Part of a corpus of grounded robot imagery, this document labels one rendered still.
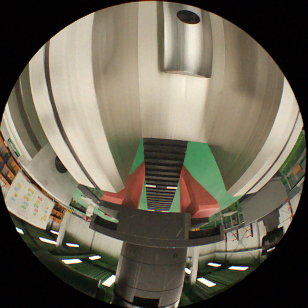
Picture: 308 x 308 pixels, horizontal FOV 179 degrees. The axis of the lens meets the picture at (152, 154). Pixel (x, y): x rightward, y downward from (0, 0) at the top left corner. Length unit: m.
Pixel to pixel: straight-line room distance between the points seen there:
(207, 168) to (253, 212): 0.39
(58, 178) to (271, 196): 0.56
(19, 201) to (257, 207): 3.43
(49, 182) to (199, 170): 0.22
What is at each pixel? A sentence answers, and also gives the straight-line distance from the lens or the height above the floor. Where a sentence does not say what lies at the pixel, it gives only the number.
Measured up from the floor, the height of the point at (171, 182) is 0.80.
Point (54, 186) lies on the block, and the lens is 0.16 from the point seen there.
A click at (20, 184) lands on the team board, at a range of 2.99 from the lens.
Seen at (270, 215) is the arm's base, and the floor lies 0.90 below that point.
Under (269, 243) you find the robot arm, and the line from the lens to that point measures 0.52.
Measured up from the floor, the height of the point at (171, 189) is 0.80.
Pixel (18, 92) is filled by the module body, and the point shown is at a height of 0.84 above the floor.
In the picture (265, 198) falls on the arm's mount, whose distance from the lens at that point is 0.47.
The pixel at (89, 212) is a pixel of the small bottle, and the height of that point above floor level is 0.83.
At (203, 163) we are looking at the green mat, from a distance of 0.16.
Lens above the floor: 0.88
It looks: 47 degrees down
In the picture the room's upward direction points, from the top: 171 degrees counter-clockwise
